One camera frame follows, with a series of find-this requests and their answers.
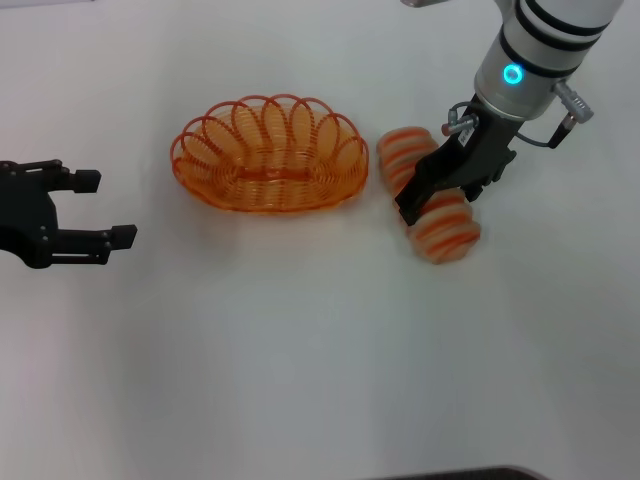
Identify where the orange cream striped bread roll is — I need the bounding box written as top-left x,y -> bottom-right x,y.
377,127 -> 482,265

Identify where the orange plastic wire basket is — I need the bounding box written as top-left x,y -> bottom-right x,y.
169,93 -> 371,214

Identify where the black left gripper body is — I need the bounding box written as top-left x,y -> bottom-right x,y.
0,159 -> 57,271

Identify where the right arm cable silver plug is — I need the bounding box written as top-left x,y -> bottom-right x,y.
513,79 -> 597,149

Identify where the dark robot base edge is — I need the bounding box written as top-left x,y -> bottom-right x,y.
384,464 -> 559,480

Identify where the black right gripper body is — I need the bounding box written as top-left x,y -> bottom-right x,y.
437,93 -> 519,190

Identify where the short right gripper plug cable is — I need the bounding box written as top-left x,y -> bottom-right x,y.
442,101 -> 482,136

